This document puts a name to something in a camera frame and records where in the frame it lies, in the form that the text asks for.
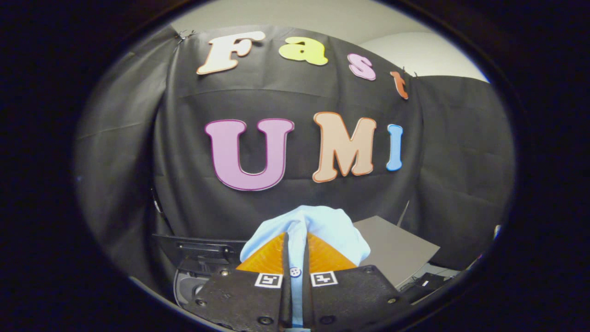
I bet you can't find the light blue shirt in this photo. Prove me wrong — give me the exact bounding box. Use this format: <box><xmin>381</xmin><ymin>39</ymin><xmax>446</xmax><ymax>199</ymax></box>
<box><xmin>240</xmin><ymin>205</ymin><xmax>372</xmax><ymax>329</ymax></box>

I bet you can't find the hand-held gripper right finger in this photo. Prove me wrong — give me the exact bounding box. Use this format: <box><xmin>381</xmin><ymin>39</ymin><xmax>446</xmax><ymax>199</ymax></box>
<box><xmin>302</xmin><ymin>232</ymin><xmax>412</xmax><ymax>332</ymax></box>

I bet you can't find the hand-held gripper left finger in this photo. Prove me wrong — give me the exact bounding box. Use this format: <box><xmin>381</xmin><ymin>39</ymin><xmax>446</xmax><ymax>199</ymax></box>
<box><xmin>184</xmin><ymin>232</ymin><xmax>292</xmax><ymax>332</ymax></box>

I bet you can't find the black backdrop cloth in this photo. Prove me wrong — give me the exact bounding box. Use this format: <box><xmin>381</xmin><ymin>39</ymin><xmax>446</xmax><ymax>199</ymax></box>
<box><xmin>74</xmin><ymin>25</ymin><xmax>516</xmax><ymax>296</ymax></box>

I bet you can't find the beige cabinet with dark top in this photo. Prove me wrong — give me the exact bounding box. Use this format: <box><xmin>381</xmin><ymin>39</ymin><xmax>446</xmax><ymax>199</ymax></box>
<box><xmin>353</xmin><ymin>215</ymin><xmax>441</xmax><ymax>289</ymax></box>

